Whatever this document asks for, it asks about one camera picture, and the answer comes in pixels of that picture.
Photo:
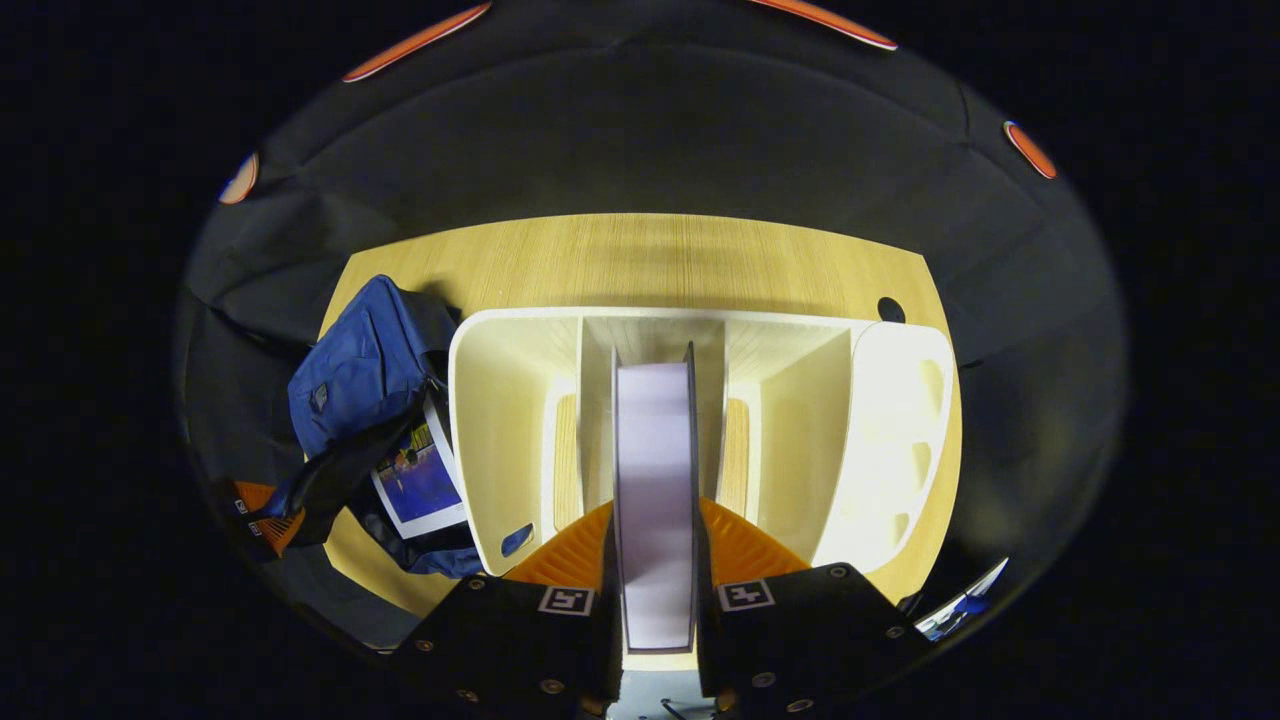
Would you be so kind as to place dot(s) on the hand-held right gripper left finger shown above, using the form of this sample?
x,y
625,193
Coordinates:
x,y
608,640

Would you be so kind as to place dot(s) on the white bookshelf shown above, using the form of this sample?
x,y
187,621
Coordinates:
x,y
500,440

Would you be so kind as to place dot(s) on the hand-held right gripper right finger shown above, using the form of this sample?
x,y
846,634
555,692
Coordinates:
x,y
706,640

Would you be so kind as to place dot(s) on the black table grommet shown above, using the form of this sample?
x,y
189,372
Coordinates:
x,y
890,310

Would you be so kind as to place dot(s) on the blue spine book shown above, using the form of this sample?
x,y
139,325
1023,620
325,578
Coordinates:
x,y
420,480

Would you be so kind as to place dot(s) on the blue schoolbag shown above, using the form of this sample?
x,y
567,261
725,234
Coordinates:
x,y
360,370

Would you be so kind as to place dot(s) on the white spine book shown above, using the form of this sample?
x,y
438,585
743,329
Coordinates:
x,y
655,500

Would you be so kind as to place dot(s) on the black backdrop cloth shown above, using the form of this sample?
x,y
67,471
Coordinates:
x,y
650,130

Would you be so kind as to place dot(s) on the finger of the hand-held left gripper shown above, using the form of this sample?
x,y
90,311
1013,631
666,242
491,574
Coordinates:
x,y
282,530
255,495

